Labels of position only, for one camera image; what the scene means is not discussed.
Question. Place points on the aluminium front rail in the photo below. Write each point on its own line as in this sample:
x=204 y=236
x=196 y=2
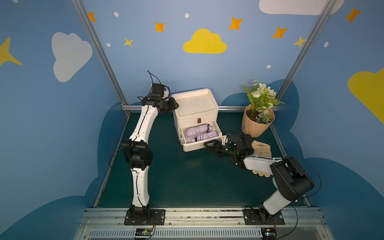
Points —
x=301 y=223

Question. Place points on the white three-drawer cabinet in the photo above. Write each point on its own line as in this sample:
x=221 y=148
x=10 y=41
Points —
x=196 y=108

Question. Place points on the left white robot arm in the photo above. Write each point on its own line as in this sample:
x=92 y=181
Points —
x=139 y=155

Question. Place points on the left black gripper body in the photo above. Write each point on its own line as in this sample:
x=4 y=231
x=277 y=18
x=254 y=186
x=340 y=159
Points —
x=170 y=104

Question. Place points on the aluminium rail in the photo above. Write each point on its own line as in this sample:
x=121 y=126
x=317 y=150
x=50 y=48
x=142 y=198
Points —
x=301 y=223
x=221 y=108

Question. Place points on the flower plant in pot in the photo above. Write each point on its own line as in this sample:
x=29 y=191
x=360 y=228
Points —
x=259 y=115

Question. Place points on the beige work gloves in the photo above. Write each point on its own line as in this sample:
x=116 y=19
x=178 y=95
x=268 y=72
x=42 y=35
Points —
x=261 y=150

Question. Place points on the aluminium back rail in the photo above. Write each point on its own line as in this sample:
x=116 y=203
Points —
x=221 y=108

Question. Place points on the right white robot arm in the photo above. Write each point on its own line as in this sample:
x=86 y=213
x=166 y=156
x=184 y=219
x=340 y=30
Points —
x=291 y=179

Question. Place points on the left circuit board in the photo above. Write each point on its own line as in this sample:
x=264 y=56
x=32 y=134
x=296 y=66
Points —
x=143 y=233

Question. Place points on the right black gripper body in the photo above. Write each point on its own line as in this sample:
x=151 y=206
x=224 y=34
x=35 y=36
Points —
x=221 y=148

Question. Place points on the circuit board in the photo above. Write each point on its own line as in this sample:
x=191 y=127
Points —
x=143 y=233
x=268 y=234

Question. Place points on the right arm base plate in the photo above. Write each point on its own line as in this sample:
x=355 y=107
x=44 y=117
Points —
x=262 y=217

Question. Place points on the lilac umbrella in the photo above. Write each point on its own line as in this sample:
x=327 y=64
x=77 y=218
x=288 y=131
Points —
x=205 y=136
x=195 y=131

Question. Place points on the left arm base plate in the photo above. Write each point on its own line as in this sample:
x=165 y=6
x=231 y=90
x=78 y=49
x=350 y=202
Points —
x=136 y=217

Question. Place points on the right circuit board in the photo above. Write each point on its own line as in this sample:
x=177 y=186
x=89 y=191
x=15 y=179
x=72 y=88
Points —
x=268 y=234

